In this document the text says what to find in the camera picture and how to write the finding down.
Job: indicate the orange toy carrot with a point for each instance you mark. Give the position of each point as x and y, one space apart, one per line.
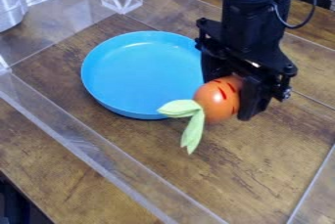
214 103

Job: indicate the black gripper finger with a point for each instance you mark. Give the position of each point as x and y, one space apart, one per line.
214 66
255 97

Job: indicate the clear acrylic enclosure panel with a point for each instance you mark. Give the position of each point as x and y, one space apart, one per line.
165 201

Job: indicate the blue round tray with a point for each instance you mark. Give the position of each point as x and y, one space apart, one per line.
139 70

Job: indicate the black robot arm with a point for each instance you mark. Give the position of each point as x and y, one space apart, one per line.
241 45

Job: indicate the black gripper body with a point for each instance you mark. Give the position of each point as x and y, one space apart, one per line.
247 36

